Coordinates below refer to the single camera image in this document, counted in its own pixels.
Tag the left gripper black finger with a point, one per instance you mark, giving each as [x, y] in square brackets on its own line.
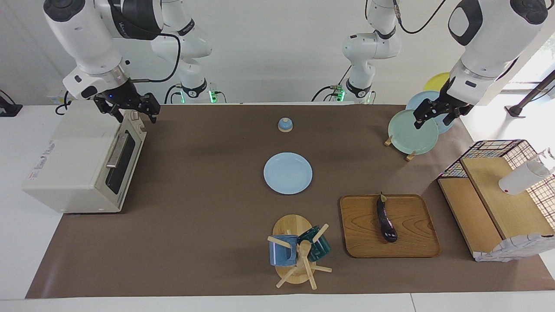
[455, 118]
[419, 122]

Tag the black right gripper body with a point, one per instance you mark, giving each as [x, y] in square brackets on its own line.
[121, 97]

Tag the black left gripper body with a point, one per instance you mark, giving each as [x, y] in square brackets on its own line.
[453, 104]

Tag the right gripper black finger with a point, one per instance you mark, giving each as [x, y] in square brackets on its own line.
[153, 115]
[118, 115]

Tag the dark purple eggplant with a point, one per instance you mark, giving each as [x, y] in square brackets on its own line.
[386, 221]

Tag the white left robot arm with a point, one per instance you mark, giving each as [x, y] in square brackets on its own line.
[490, 43]

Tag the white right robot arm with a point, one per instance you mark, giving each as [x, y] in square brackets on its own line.
[82, 39]

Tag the cream toaster oven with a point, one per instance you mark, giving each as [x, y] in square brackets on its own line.
[69, 160]

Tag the pale green plate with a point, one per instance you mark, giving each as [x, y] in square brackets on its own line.
[409, 136]

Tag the light blue racked plate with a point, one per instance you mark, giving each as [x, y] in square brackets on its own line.
[418, 99]

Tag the yellow plate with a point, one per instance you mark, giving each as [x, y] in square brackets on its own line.
[435, 81]

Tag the wooden plate rack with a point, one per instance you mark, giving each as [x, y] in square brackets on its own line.
[388, 141]

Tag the black stand pole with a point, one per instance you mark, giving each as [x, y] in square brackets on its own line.
[516, 110]

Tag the white power adapter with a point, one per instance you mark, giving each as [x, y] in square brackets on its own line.
[54, 99]

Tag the white cup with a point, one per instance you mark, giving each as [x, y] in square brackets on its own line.
[520, 180]

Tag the wooden serving tray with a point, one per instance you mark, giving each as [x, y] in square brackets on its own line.
[416, 234]

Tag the brown table mat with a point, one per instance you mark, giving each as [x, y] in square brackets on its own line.
[195, 234]

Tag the small blue white bowl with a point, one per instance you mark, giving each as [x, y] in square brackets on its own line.
[285, 125]

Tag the white marbled cloth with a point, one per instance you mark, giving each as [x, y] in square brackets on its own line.
[516, 249]

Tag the dark green mug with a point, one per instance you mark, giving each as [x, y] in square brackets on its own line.
[321, 247]

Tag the wooden mug tree stand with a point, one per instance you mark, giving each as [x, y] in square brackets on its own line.
[290, 225]

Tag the blue mug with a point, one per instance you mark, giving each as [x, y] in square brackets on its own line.
[282, 253]

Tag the black clamp mount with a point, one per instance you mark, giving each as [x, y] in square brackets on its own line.
[8, 110]

